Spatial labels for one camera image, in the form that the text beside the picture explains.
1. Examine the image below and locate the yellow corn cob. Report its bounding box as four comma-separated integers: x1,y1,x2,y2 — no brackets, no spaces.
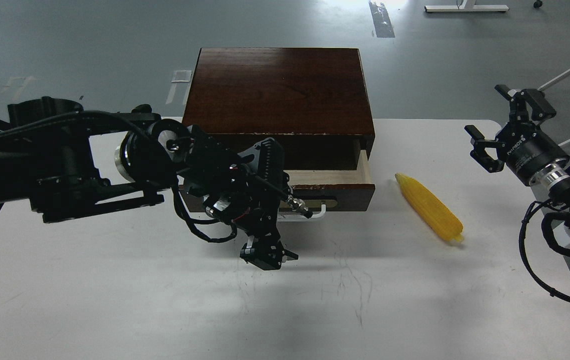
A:
395,173,464,243

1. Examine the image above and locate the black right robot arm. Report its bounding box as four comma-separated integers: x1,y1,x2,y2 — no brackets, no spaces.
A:
465,84,570,257

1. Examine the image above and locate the white desk leg base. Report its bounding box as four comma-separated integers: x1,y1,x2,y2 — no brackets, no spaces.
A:
424,0,510,14

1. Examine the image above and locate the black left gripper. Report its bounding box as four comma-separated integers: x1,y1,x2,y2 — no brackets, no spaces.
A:
239,235,299,271

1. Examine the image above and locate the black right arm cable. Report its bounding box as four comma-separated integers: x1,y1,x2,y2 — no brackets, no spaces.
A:
518,200,570,311

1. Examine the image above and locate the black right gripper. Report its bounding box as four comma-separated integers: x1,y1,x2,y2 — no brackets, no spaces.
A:
465,84,570,187

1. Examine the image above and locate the wooden drawer with white handle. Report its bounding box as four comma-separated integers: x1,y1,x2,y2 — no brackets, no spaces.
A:
180,149,376,221

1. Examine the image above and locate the dark wooden drawer box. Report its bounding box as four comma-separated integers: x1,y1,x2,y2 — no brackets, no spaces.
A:
183,47,375,170

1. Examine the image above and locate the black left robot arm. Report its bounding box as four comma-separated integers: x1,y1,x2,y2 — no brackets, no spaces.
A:
0,96,314,271

